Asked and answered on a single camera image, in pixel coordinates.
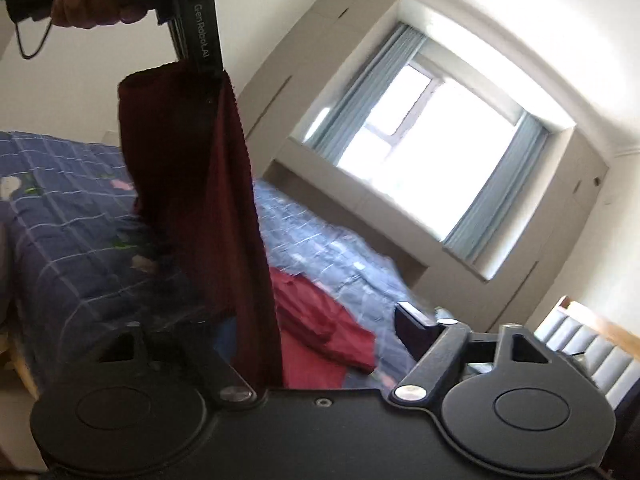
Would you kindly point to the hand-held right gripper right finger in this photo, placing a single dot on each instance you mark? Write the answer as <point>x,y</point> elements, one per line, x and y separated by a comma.
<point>415,330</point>

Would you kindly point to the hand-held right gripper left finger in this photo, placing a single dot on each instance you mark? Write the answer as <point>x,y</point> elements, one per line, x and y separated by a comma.
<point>215,370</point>

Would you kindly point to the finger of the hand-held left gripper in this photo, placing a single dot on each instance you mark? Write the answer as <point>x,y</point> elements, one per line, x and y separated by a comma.
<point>184,37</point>

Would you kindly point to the red long-sleeve shirt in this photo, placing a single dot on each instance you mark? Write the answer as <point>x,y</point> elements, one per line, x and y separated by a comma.
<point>200,200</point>

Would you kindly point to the beige window bench cabinet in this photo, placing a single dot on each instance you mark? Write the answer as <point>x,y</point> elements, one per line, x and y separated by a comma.
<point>350,195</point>

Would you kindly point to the blue curtain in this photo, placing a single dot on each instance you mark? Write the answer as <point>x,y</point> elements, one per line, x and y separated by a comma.
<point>505,190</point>
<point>365,90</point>

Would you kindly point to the padded wooden headboard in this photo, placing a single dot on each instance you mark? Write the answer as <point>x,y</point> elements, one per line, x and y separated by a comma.
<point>595,350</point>

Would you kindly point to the window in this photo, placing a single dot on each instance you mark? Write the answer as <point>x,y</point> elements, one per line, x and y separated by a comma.
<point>430,145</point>

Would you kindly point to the blue plaid blanket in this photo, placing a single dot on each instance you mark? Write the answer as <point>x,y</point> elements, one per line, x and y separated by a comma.
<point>75,220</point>

